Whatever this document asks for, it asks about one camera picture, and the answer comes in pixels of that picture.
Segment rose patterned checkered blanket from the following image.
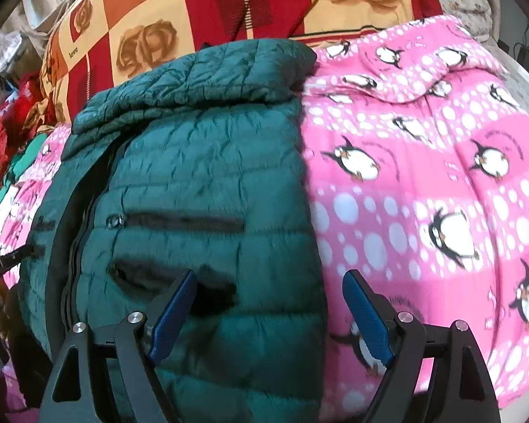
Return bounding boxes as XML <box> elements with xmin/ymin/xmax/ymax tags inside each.
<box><xmin>39</xmin><ymin>0</ymin><xmax>444</xmax><ymax>126</ymax></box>

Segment red ruffled cloth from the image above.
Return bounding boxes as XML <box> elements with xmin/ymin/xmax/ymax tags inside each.
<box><xmin>0</xmin><ymin>73</ymin><xmax>49</xmax><ymax>186</ymax></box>

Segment black charger cables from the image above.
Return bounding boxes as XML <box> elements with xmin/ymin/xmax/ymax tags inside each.
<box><xmin>498</xmin><ymin>31</ymin><xmax>529</xmax><ymax>71</ymax></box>

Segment green quilted jacket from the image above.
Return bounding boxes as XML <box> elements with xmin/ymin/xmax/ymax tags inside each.
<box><xmin>18</xmin><ymin>37</ymin><xmax>329</xmax><ymax>423</ymax></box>

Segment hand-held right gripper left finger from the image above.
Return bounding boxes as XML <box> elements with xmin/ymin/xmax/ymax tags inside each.
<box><xmin>39</xmin><ymin>270</ymin><xmax>198</xmax><ymax>423</ymax></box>

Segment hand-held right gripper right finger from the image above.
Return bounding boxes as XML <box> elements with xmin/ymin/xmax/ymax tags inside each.
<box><xmin>343</xmin><ymin>269</ymin><xmax>501</xmax><ymax>423</ymax></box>

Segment floral cushion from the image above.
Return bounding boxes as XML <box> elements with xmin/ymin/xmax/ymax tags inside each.
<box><xmin>436</xmin><ymin>0</ymin><xmax>501</xmax><ymax>47</ymax></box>

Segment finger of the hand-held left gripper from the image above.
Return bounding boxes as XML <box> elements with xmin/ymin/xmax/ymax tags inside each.
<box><xmin>6</xmin><ymin>246</ymin><xmax>35</xmax><ymax>267</ymax></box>

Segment pink penguin blanket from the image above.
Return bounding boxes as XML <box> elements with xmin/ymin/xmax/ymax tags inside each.
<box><xmin>0</xmin><ymin>14</ymin><xmax>529</xmax><ymax>423</ymax></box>

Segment clear plastic bag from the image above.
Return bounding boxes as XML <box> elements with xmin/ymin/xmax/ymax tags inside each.
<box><xmin>0</xmin><ymin>9</ymin><xmax>42</xmax><ymax>84</ymax></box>

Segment green cloth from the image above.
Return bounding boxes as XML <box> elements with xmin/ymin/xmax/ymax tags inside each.
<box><xmin>0</xmin><ymin>134</ymin><xmax>49</xmax><ymax>216</ymax></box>

